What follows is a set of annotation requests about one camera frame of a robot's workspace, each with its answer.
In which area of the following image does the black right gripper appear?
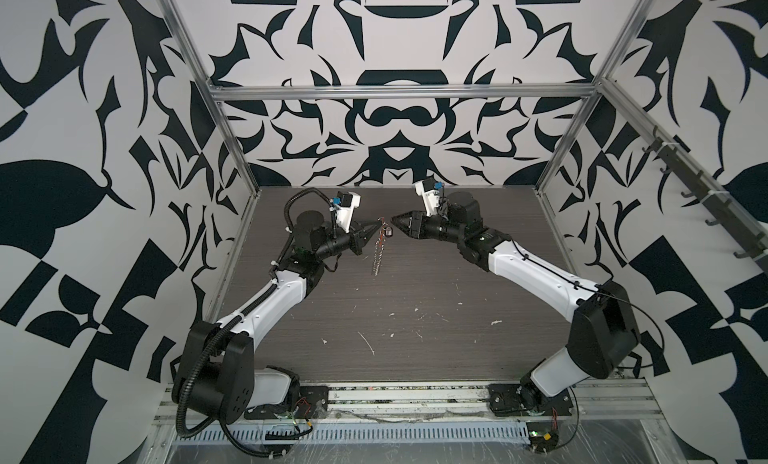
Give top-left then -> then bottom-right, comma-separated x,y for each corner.
392,211 -> 468,248

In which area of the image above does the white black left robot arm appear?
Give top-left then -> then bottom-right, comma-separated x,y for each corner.
172,211 -> 383,438

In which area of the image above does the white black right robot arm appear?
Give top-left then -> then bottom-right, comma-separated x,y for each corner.
391,191 -> 641,412

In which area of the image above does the small electronics board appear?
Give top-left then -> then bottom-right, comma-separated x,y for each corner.
527,422 -> 560,454

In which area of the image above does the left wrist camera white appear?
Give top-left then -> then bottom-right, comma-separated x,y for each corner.
332,191 -> 361,233

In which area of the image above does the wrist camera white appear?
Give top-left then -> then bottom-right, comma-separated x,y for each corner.
332,191 -> 361,233
414,176 -> 444,217

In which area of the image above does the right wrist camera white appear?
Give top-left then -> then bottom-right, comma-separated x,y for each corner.
414,176 -> 444,217

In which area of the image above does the aluminium rail base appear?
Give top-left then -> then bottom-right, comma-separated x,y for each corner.
149,379 -> 661,426

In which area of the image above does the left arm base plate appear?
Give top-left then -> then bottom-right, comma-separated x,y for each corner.
244,385 -> 330,420

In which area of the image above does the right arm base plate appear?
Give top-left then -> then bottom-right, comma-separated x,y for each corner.
487,383 -> 573,417

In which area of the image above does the aluminium frame crossbar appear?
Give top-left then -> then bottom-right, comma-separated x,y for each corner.
209,83 -> 596,102

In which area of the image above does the white slotted cable duct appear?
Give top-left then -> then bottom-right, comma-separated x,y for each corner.
170,421 -> 529,446

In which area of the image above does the left aluminium frame post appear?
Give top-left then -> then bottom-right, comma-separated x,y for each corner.
156,0 -> 260,197

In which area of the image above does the grey wall hook rack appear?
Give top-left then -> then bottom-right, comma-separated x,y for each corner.
643,127 -> 767,273

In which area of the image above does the aluminium frame corner post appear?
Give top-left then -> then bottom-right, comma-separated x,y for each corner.
535,0 -> 656,194

